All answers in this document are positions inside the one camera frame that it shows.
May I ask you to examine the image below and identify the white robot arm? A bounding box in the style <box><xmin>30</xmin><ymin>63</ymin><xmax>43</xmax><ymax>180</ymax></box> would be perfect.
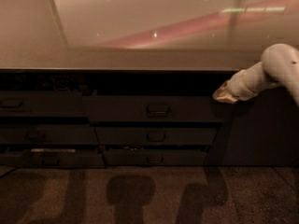
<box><xmin>213</xmin><ymin>44</ymin><xmax>299</xmax><ymax>105</ymax></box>

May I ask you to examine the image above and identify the light flat item in drawer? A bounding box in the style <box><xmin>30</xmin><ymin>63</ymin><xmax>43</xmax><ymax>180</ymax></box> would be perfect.
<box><xmin>30</xmin><ymin>148</ymin><xmax>76</xmax><ymax>153</ymax></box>

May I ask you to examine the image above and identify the dark clutter in left drawer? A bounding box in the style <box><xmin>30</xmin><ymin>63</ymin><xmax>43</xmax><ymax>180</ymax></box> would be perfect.
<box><xmin>0</xmin><ymin>74</ymin><xmax>79</xmax><ymax>91</ymax></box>

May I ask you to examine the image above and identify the dark drawer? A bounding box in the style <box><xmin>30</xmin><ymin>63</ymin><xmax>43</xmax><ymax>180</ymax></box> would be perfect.
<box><xmin>95</xmin><ymin>127</ymin><xmax>217</xmax><ymax>146</ymax></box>
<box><xmin>0</xmin><ymin>91</ymin><xmax>85</xmax><ymax>118</ymax></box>
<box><xmin>0</xmin><ymin>125</ymin><xmax>98</xmax><ymax>145</ymax></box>
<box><xmin>0</xmin><ymin>149</ymin><xmax>106</xmax><ymax>169</ymax></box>
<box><xmin>103</xmin><ymin>149</ymin><xmax>207</xmax><ymax>166</ymax></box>
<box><xmin>82</xmin><ymin>95</ymin><xmax>233</xmax><ymax>122</ymax></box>

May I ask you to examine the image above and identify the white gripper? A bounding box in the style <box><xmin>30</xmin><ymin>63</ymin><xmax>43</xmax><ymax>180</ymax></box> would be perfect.
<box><xmin>212</xmin><ymin>62</ymin><xmax>280</xmax><ymax>105</ymax></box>

